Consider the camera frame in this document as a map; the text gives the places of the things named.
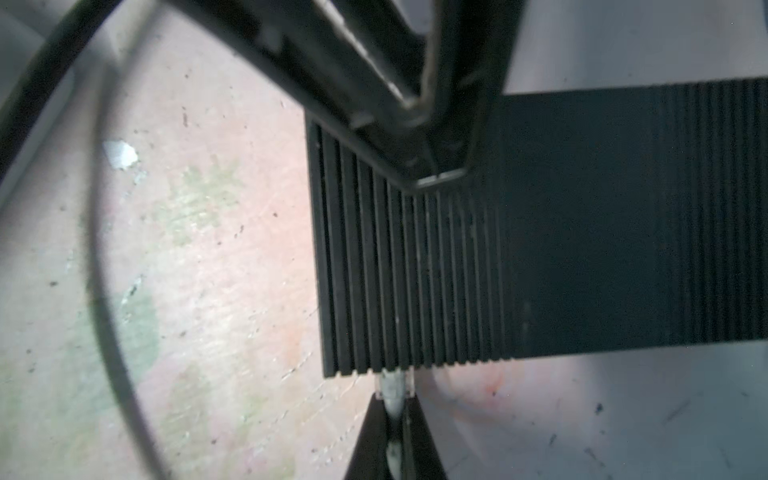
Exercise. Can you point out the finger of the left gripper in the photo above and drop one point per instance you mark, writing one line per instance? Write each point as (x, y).
(466, 50)
(296, 47)

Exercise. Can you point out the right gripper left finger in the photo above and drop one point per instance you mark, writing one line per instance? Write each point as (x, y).
(369, 460)

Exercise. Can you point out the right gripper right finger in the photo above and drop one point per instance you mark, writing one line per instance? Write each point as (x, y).
(421, 459)

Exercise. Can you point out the black ribbed box device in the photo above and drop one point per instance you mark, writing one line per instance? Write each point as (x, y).
(601, 220)

